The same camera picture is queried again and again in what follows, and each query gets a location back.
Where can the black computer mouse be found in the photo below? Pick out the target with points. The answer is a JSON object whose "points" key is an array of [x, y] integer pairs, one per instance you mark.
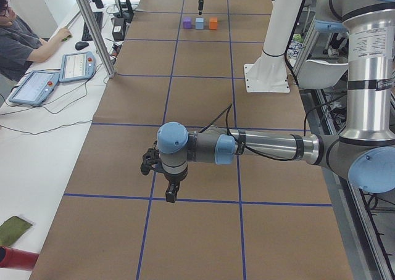
{"points": [[81, 45]]}

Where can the green cloth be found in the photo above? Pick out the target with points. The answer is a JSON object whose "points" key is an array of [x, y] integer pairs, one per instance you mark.
{"points": [[12, 229]]}

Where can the teach pendant tablet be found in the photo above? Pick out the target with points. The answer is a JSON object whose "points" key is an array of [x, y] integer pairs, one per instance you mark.
{"points": [[77, 66], [35, 88]]}

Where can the black power adapter box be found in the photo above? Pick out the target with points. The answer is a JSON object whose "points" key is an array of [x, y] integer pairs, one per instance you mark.
{"points": [[119, 28]]}

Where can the aluminium frame post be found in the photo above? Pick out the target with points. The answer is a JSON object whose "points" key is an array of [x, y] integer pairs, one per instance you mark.
{"points": [[95, 32]]}

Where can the orange foam block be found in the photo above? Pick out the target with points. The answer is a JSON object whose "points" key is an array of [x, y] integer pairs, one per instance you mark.
{"points": [[213, 23]]}

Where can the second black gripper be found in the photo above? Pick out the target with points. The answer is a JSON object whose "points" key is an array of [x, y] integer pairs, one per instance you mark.
{"points": [[173, 179]]}

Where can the light blue foam block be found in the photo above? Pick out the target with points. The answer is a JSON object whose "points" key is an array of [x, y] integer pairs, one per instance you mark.
{"points": [[199, 23]]}

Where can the left teach pendant tablet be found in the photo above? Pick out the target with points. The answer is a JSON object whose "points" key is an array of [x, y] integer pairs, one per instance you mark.
{"points": [[35, 88]]}

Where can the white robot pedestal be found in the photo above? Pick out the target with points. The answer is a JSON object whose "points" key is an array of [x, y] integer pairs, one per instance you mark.
{"points": [[268, 73]]}

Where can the right teach pendant tablet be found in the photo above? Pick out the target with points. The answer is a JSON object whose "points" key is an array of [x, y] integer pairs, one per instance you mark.
{"points": [[77, 66]]}

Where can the seated person in grey shirt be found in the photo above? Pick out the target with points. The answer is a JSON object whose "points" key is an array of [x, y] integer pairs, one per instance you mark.
{"points": [[20, 46]]}

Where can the white chair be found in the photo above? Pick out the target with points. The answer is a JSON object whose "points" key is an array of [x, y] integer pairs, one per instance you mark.
{"points": [[320, 74]]}

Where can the purple foam block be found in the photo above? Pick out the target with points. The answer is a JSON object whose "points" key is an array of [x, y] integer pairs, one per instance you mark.
{"points": [[187, 23]]}

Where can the red cylinder object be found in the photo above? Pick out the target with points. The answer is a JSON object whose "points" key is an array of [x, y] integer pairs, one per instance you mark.
{"points": [[18, 259]]}

